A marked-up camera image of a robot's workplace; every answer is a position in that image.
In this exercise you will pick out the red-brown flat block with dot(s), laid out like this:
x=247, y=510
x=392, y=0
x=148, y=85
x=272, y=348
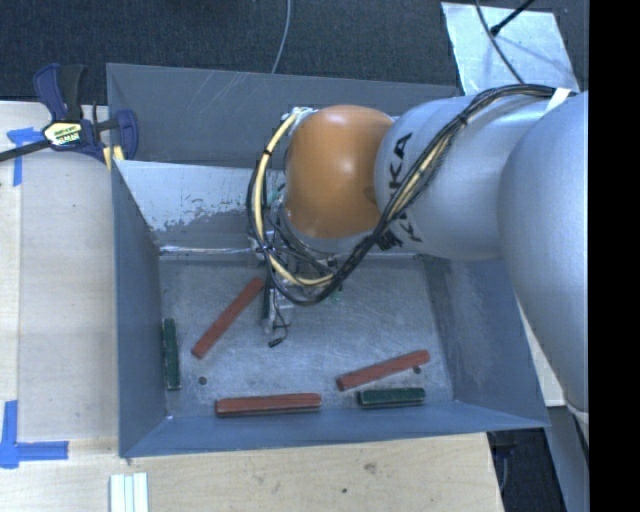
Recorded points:
x=383, y=370
x=227, y=318
x=268, y=404

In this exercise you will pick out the pale wood board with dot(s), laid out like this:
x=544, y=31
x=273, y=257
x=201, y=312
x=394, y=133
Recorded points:
x=65, y=300

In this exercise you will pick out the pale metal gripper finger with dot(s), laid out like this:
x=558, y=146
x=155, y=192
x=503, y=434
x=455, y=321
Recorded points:
x=281, y=315
x=264, y=309

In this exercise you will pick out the dark green flat block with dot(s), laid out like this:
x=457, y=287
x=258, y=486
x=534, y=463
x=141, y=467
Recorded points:
x=391, y=397
x=171, y=354

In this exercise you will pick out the grey metal bin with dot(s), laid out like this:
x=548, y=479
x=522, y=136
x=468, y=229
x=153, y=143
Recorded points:
x=320, y=345

